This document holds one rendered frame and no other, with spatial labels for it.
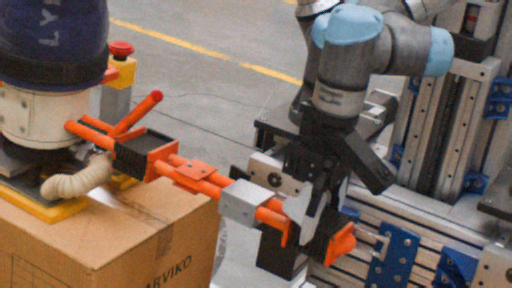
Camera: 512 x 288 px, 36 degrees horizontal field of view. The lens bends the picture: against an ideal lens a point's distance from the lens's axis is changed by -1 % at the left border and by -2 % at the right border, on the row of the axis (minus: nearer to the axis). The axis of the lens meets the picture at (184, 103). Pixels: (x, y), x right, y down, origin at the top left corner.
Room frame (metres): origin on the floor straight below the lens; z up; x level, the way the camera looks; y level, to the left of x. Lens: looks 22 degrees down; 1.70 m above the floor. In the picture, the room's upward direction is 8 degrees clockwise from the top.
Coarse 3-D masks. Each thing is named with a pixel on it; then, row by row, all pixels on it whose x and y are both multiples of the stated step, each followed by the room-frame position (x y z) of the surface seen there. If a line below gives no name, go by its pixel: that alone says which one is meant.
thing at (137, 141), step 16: (144, 128) 1.31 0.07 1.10; (128, 144) 1.26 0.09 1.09; (144, 144) 1.27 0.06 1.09; (160, 144) 1.28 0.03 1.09; (176, 144) 1.27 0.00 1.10; (112, 160) 1.25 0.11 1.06; (128, 160) 1.23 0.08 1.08; (144, 160) 1.21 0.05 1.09; (160, 160) 1.23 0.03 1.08; (144, 176) 1.21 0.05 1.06; (160, 176) 1.24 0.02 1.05
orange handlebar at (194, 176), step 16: (0, 80) 1.49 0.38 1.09; (112, 80) 1.62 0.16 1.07; (64, 128) 1.33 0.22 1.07; (80, 128) 1.32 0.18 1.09; (112, 128) 1.33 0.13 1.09; (96, 144) 1.29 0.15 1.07; (112, 144) 1.27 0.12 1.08; (176, 160) 1.24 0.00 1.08; (192, 160) 1.24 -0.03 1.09; (176, 176) 1.19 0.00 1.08; (192, 176) 1.18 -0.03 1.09; (208, 176) 1.20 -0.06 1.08; (224, 176) 1.20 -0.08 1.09; (192, 192) 1.17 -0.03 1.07; (208, 192) 1.15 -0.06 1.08; (272, 208) 1.13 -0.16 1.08; (272, 224) 1.09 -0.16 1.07; (352, 240) 1.05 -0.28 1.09
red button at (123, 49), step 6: (114, 42) 1.96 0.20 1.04; (120, 42) 1.97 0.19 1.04; (126, 42) 1.98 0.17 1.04; (114, 48) 1.93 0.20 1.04; (120, 48) 1.93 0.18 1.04; (126, 48) 1.93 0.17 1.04; (132, 48) 1.95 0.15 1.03; (114, 54) 1.93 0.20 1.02; (120, 54) 1.92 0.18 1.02; (126, 54) 1.93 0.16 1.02; (120, 60) 1.94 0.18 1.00; (126, 60) 1.95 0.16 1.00
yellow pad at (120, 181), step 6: (90, 144) 1.49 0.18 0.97; (108, 150) 1.47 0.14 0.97; (114, 174) 1.38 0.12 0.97; (120, 174) 1.38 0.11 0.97; (126, 174) 1.38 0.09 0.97; (114, 180) 1.36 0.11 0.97; (120, 180) 1.36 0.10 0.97; (126, 180) 1.36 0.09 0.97; (132, 180) 1.38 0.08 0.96; (114, 186) 1.36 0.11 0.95; (120, 186) 1.35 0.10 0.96; (126, 186) 1.36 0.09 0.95
